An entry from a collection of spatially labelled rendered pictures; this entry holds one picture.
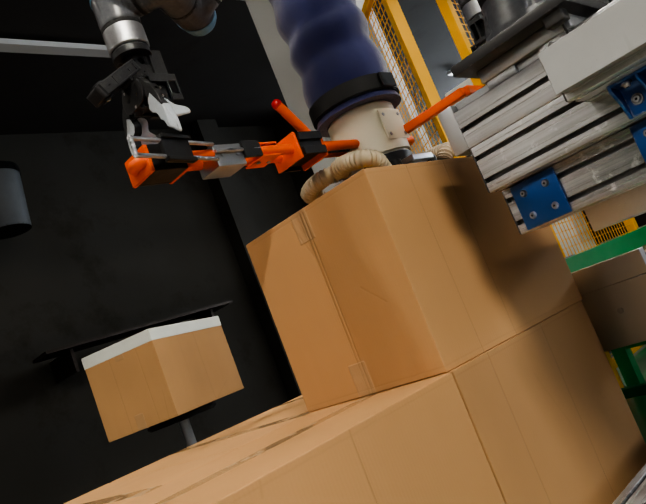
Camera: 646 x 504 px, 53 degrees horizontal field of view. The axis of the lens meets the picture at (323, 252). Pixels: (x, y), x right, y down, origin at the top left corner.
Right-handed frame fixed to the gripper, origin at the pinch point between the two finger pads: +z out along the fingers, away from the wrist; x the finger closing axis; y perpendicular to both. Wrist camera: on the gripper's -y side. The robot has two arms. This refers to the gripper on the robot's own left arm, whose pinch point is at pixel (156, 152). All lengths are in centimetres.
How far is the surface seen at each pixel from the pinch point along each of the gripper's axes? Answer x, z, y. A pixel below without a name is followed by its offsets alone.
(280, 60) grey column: 106, -92, 161
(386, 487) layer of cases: -20, 64, 3
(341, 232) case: -7.9, 23.1, 28.5
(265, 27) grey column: 107, -111, 161
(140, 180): 2.1, 4.1, -3.7
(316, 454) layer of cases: -21, 55, -7
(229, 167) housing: -1.1, 4.6, 13.6
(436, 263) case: -19, 36, 38
